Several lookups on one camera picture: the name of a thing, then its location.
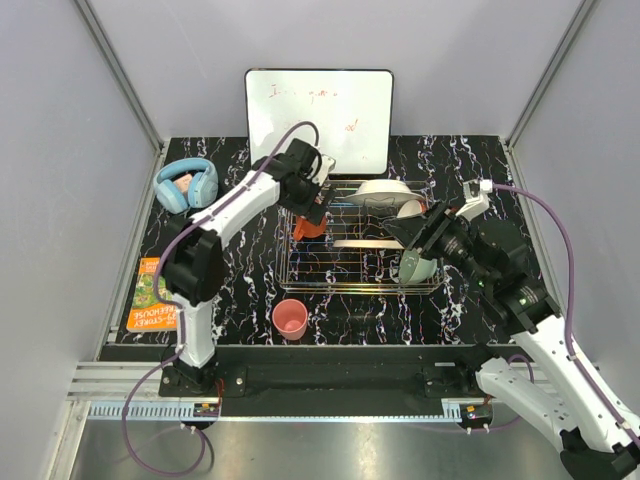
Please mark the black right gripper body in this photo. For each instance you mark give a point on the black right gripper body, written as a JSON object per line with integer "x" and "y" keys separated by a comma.
{"x": 444, "y": 223}

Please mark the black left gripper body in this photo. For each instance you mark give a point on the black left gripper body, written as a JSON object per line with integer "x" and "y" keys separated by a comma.
{"x": 309, "y": 209}

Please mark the orange and white bowl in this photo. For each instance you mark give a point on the orange and white bowl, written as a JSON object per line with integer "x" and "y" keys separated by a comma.
{"x": 411, "y": 208}

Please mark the orange ceramic mug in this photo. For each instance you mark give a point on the orange ceramic mug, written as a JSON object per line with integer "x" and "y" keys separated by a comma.
{"x": 304, "y": 229}

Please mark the green ceramic bowl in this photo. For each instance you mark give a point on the green ceramic bowl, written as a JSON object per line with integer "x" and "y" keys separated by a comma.
{"x": 415, "y": 269}

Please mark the white scalloped plate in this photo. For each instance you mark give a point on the white scalloped plate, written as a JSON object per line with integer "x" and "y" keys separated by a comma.
{"x": 382, "y": 193}

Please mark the pink and cream plate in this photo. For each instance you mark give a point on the pink and cream plate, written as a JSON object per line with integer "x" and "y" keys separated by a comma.
{"x": 368, "y": 244}

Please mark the pink plastic cup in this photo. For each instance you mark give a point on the pink plastic cup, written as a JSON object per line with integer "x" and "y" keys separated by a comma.
{"x": 290, "y": 317}

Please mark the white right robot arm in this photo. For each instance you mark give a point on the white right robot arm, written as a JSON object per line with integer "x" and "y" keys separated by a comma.
{"x": 595, "y": 434}

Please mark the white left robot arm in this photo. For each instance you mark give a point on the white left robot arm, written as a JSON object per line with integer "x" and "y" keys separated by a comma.
{"x": 192, "y": 265}

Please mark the white dry-erase board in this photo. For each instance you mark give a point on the white dry-erase board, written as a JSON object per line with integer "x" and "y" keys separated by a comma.
{"x": 350, "y": 110}

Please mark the blue headphones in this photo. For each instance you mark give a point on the blue headphones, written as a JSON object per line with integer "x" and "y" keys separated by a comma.
{"x": 190, "y": 183}

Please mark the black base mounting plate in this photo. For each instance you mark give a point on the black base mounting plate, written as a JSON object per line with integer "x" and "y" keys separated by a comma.
{"x": 286, "y": 383}

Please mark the orange children's book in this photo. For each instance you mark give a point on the orange children's book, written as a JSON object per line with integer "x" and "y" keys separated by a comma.
{"x": 147, "y": 313}

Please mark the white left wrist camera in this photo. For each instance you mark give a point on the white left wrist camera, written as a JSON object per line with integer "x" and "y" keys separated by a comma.
{"x": 326, "y": 166}

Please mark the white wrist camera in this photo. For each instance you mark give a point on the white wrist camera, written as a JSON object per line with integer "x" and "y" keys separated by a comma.
{"x": 476, "y": 195}
{"x": 326, "y": 166}

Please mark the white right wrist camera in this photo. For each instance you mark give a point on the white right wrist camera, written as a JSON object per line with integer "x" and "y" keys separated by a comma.
{"x": 476, "y": 195}

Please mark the metal wire dish rack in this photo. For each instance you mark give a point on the metal wire dish rack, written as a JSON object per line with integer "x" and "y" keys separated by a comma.
{"x": 316, "y": 266}

